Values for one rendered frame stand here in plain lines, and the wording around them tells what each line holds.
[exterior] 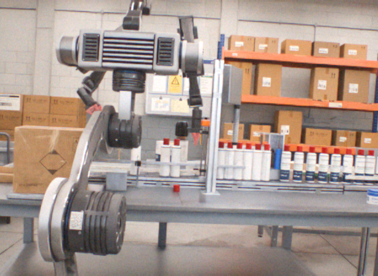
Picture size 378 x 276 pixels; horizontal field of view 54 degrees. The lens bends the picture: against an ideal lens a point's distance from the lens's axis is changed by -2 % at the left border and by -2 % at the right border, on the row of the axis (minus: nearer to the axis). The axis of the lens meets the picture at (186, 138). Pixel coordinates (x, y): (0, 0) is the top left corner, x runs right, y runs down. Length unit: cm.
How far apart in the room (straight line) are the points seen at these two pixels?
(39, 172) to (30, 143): 12
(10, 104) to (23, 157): 394
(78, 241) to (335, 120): 623
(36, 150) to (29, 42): 569
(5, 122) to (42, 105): 55
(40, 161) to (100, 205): 63
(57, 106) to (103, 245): 440
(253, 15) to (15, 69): 429
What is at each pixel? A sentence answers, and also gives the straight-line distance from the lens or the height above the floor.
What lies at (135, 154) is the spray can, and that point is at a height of 99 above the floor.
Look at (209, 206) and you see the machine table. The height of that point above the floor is 83.
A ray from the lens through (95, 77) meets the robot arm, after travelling 216.
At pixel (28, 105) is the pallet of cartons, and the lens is 548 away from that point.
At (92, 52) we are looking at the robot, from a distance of 153.
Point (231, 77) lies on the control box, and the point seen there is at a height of 141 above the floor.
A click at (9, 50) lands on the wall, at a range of 738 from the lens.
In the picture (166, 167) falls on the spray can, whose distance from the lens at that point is 200.
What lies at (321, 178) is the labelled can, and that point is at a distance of 224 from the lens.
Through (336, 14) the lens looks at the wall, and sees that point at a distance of 722.
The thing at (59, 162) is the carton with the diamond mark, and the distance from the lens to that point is 163.
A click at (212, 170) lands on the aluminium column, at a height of 94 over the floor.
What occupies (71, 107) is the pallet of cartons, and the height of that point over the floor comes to 125.
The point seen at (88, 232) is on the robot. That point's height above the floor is 88.
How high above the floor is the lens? 120
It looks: 3 degrees down
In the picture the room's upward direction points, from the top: 4 degrees clockwise
